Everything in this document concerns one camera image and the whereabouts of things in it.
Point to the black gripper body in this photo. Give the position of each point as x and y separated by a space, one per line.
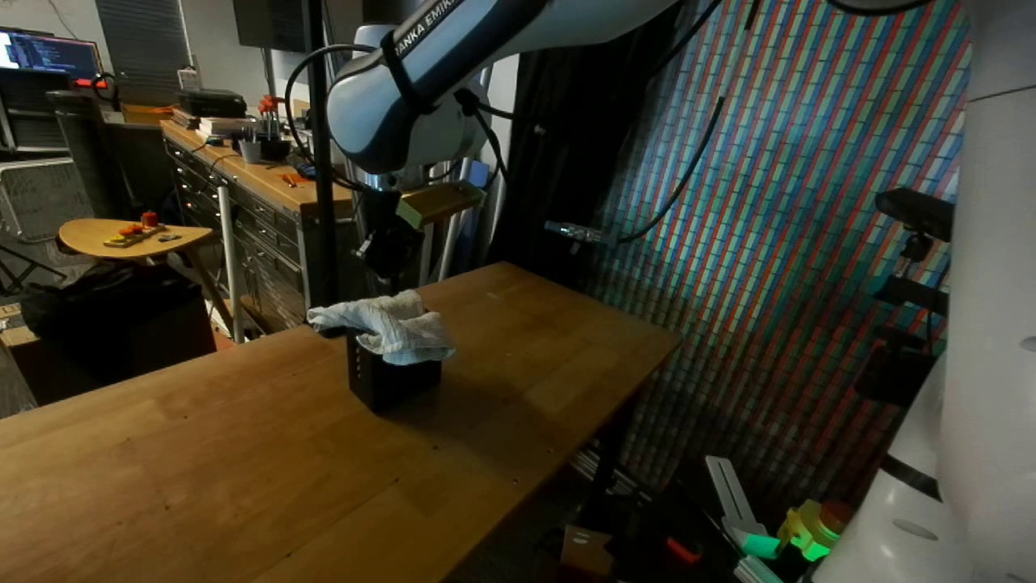
391 238

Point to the light blue towel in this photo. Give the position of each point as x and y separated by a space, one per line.
391 325

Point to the black plastic box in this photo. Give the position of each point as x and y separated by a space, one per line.
391 384

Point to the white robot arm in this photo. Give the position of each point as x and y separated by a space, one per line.
373 109

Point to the small brown cardboard box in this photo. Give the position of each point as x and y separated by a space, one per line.
583 552

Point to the black vertical stand pole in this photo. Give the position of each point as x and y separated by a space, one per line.
322 216

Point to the wooden workbench with drawers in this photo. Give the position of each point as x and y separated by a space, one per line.
263 216

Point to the black case on workbench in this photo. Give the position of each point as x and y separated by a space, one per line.
211 103

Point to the red items on stool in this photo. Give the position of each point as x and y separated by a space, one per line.
139 227

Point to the large black bag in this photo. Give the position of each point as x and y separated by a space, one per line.
116 320

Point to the round wooden stool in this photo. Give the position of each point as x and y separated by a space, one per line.
97 234

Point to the colourful striped curtain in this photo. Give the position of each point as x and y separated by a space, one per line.
778 216

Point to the lit blue computer monitor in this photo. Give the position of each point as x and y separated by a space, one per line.
50 53

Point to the white flat strip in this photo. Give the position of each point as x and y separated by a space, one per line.
731 489

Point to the small red item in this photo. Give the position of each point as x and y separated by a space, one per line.
680 552

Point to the green and yellow blocks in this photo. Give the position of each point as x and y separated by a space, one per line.
809 528

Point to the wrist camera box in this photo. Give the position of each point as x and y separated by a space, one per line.
439 203

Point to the black camera on stand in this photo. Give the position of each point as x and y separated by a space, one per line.
917 211

